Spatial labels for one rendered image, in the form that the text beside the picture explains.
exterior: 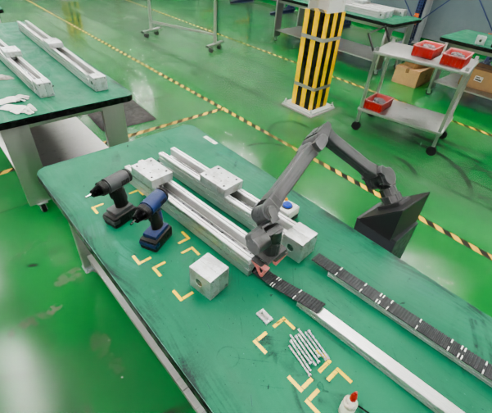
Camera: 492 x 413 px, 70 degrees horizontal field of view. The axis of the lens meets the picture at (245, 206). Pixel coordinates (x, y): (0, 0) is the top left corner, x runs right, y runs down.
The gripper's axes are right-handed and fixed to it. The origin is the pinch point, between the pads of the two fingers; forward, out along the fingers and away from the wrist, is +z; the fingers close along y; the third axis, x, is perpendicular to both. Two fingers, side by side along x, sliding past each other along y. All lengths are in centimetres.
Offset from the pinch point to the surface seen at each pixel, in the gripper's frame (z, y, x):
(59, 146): 61, -19, -240
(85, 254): 59, 25, -110
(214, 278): -4.8, 19.4, -6.9
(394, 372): 1.7, 1.9, 49.5
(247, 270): 1.5, 4.8, -5.4
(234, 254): -1.4, 4.9, -12.1
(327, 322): 1.7, 1.9, 27.0
